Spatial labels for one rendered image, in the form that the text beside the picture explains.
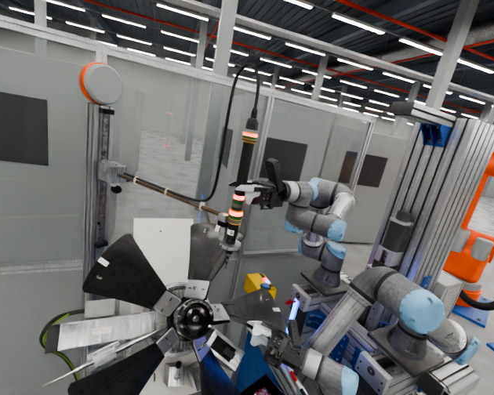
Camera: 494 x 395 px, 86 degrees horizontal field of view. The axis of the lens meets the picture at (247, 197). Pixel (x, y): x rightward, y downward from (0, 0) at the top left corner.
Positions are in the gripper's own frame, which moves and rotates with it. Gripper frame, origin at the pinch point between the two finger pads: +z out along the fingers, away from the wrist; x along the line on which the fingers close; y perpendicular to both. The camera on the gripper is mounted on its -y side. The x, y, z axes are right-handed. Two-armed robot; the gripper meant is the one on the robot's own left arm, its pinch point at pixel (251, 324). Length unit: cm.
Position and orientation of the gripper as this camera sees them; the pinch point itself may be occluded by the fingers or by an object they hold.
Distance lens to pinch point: 101.7
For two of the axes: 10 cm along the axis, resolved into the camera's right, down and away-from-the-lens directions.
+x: -1.3, 9.3, 3.5
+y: -4.8, 2.5, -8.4
